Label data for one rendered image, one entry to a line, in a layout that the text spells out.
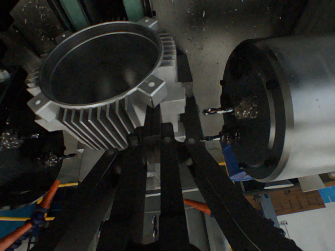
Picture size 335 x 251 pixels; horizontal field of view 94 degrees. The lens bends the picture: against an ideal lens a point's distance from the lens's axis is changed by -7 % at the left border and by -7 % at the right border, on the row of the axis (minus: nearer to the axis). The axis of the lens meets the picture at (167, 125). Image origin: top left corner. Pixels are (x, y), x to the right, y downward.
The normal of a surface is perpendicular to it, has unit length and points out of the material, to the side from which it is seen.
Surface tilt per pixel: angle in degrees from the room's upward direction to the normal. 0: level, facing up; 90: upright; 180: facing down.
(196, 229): 90
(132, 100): 28
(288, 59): 88
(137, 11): 0
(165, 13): 0
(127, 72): 2
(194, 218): 90
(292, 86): 69
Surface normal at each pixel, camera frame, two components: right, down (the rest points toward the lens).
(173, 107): 0.10, 0.86
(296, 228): -0.16, -0.48
